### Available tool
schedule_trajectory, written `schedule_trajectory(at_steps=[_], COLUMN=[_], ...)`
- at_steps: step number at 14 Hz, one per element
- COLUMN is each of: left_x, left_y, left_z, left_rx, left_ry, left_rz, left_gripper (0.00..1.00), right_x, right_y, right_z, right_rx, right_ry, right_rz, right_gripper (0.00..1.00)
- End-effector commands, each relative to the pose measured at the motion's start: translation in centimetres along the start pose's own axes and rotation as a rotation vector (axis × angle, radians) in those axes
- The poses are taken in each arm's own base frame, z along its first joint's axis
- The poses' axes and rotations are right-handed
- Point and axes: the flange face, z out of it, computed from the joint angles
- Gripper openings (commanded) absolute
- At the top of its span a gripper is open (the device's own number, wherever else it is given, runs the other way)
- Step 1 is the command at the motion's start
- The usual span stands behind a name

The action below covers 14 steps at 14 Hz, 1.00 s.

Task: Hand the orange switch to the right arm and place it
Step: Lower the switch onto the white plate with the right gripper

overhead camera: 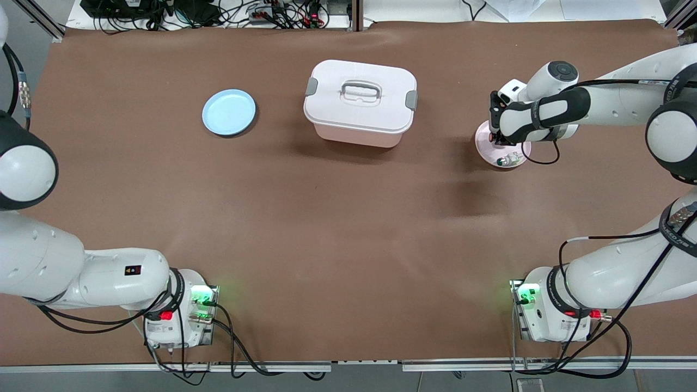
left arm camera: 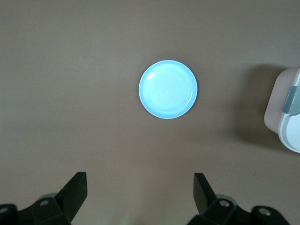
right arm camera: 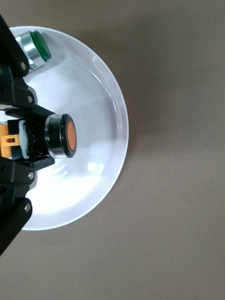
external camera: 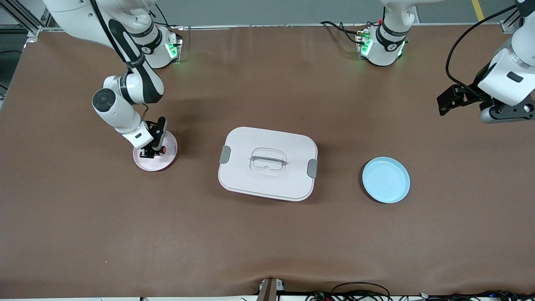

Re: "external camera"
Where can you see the pink round plate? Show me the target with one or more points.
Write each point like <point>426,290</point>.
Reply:
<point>165,161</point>

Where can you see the aluminium frame post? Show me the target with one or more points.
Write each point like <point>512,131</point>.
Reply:
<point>508,26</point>
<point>31,28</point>

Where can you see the light blue round plate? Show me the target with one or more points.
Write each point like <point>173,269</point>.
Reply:
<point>386,179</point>

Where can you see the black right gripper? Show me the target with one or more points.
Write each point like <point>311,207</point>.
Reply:
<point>149,152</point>

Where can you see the brown table mat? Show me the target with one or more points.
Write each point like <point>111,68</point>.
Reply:
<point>267,242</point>

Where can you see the grey box latch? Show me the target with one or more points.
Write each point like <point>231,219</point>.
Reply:
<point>225,154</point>
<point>312,168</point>

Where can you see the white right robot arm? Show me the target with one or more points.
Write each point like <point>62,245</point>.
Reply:
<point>121,113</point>

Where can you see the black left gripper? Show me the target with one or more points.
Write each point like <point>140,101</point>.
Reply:
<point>471,93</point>

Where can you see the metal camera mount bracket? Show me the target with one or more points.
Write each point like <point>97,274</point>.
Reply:
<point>269,290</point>

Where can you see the white lidded storage box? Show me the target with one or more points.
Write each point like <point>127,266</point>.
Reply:
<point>250,179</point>

